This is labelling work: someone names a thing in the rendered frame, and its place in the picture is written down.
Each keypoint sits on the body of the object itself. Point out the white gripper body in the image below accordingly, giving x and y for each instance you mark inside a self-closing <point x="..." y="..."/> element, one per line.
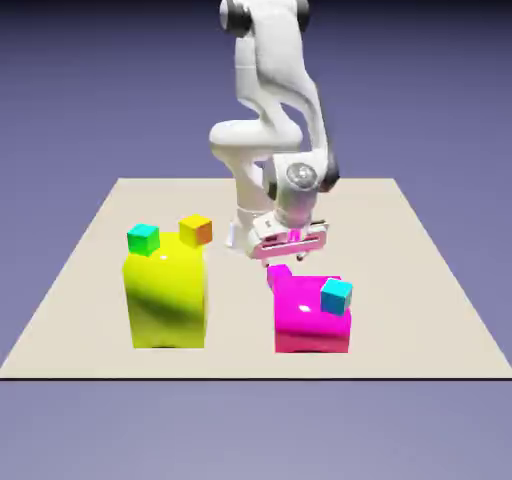
<point x="280" y="244"/>

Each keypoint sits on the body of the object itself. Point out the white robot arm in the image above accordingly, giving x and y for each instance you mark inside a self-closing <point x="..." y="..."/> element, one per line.
<point x="276" y="68"/>

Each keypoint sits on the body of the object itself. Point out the large yellow box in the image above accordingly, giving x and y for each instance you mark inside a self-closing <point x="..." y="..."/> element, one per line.
<point x="164" y="292"/>

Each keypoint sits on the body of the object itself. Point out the large magenta box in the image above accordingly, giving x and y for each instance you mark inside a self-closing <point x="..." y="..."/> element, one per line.
<point x="304" y="320"/>

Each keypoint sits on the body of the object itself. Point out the small orange cube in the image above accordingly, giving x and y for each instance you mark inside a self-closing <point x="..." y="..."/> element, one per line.
<point x="194" y="230"/>

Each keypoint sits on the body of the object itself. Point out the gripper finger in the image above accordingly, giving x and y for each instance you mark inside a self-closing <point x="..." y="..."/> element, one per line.
<point x="266" y="263"/>
<point x="302" y="256"/>

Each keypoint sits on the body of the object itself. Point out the small green cube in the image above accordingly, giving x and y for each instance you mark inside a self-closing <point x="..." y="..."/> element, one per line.
<point x="142" y="240"/>

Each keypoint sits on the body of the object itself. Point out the small blue cube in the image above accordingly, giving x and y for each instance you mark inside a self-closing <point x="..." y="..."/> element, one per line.
<point x="335" y="296"/>

